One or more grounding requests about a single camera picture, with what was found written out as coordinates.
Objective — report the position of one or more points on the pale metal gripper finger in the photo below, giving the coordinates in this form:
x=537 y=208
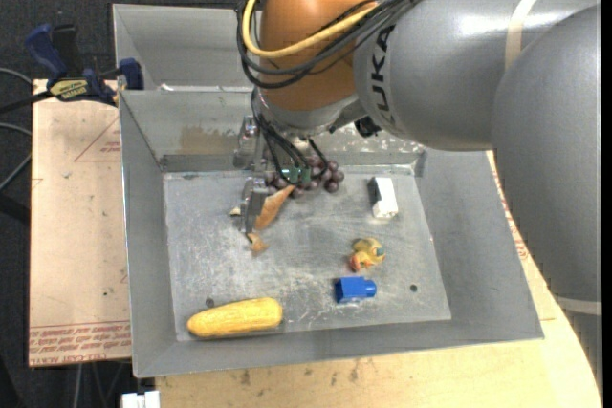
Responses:
x=247 y=205
x=259 y=210

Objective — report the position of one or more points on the orange-tan pointed toy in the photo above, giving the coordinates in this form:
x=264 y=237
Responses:
x=273 y=208

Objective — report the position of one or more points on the purple toy grape bunch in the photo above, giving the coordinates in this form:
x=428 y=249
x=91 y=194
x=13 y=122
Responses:
x=330 y=179

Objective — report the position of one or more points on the grey metal bin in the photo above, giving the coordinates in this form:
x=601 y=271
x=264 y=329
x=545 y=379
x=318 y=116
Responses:
x=334 y=234

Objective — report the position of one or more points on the yellow toy corn cob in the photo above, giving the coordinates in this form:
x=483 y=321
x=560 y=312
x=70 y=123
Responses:
x=234 y=317

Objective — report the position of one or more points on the yellow toy duck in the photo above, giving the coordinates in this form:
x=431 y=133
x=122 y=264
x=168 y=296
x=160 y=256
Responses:
x=365 y=254

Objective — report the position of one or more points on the blue block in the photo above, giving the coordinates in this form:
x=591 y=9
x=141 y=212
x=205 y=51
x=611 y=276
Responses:
x=351 y=290

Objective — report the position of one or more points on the white block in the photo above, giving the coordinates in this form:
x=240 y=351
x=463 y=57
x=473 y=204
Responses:
x=385 y=198

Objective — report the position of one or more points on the black cylinder on white bracket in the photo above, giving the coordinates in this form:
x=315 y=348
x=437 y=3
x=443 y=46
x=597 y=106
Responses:
x=366 y=127

